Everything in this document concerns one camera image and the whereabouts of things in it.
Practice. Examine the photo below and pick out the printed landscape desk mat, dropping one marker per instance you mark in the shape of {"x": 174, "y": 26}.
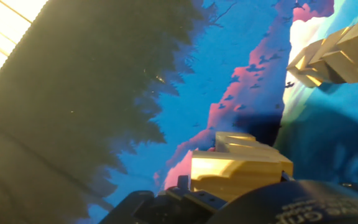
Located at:
{"x": 89, "y": 93}

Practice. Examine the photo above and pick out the white ribbed sheet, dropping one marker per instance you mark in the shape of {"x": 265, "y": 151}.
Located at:
{"x": 2, "y": 31}

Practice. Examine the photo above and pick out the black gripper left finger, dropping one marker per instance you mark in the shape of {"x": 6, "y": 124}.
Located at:
{"x": 179, "y": 207}

